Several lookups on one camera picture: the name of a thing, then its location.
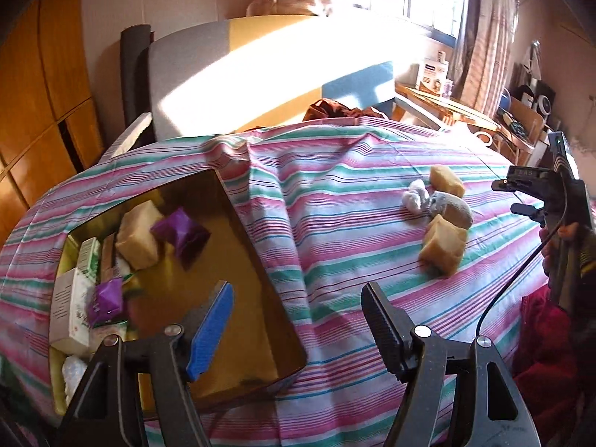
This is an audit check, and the small yellow sponge block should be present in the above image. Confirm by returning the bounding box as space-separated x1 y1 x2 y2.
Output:
428 164 466 199

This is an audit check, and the purple snack packet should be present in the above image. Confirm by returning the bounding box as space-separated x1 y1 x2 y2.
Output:
150 208 211 271
86 277 126 329

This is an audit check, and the clear plastic bundle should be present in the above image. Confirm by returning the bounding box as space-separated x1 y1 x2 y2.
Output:
62 355 89 406

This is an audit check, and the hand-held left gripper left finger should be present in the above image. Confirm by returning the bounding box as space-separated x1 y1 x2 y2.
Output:
58 280 235 447

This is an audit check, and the large yellow sponge block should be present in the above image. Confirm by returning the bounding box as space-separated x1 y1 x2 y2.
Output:
115 200 165 271

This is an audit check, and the person's right hand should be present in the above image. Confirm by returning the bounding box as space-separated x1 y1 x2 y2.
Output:
540 222 580 290

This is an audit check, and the red jacket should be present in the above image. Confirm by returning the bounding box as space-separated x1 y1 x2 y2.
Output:
512 284 583 429

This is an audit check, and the black bed frame post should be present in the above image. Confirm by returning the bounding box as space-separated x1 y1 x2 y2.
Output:
120 23 156 150

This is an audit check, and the padded colour-block headboard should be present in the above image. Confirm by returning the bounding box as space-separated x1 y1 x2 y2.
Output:
148 14 441 143

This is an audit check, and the open cardboard carton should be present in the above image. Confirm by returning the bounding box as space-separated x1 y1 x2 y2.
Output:
505 98 545 143

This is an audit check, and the brown cardboard storage box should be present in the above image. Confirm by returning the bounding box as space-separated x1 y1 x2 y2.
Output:
49 168 308 417

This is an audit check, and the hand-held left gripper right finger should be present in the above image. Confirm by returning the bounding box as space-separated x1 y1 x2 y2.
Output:
361 282 543 447

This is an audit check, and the black and silver appliance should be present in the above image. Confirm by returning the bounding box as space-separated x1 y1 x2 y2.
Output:
517 79 557 115

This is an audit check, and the grey wrapped bundle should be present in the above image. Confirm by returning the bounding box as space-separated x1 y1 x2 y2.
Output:
428 192 474 230

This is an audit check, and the brown crumpled cloth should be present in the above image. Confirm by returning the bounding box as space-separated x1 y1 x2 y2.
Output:
302 98 387 124

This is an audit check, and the white cloth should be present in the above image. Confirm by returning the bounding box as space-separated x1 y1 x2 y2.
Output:
105 112 154 159

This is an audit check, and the wooden side table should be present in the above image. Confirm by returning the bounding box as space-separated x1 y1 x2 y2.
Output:
393 83 501 133

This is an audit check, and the striped bedsheet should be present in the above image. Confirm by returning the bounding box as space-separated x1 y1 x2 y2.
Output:
0 118 552 447

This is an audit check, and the black cable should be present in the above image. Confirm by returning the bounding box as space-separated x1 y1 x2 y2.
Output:
476 179 570 338

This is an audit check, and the white medicine box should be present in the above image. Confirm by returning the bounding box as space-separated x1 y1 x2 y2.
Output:
49 267 101 357

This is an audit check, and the striped beige curtain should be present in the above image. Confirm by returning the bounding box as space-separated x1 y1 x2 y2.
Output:
459 0 517 117

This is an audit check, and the white plastic bag bundle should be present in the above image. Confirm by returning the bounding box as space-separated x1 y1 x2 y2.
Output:
403 179 431 215

